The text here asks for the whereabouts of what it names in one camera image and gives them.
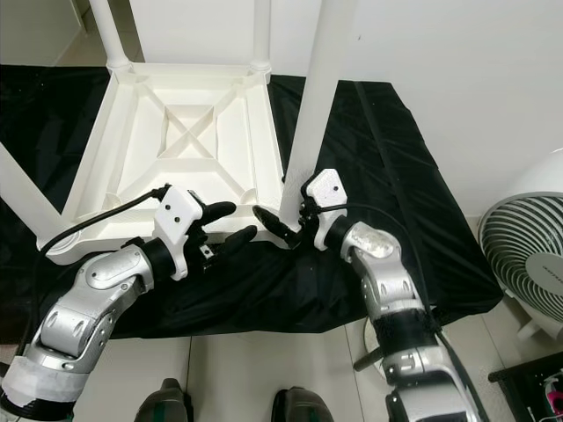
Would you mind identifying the white plastic table leg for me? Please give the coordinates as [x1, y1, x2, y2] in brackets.
[90, 0, 133, 71]
[251, 0, 274, 73]
[0, 145, 76, 256]
[279, 0, 357, 225]

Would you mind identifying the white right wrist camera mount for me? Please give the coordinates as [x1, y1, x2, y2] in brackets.
[303, 169, 344, 251]

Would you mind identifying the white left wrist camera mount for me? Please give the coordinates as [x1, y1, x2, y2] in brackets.
[154, 185, 210, 280]

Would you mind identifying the black table cloth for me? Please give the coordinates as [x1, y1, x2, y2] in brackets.
[0, 63, 504, 339]

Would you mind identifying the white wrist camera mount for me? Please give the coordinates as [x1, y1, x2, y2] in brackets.
[303, 169, 344, 251]
[154, 185, 210, 280]

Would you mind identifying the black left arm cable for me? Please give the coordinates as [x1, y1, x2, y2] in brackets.
[35, 185, 172, 335]

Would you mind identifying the white floor fan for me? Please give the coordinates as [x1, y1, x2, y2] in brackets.
[478, 171, 563, 339]

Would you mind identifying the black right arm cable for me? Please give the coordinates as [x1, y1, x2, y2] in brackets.
[334, 204, 451, 353]

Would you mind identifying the black floor stand base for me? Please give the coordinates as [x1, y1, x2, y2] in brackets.
[488, 352, 563, 422]

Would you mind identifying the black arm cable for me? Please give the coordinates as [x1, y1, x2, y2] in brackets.
[35, 185, 172, 335]
[334, 204, 451, 353]

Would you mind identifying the grey robot foot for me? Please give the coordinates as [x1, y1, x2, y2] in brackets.
[271, 387, 335, 422]
[141, 378, 194, 422]

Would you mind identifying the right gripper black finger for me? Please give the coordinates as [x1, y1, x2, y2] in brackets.
[253, 206, 301, 246]

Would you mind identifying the grey robot left foot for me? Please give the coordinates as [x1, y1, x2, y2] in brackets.
[141, 378, 194, 422]

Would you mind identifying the grey robot right foot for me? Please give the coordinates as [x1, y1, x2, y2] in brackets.
[271, 387, 335, 422]

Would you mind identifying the white plastic children table top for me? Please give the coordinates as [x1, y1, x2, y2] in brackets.
[37, 63, 289, 265]

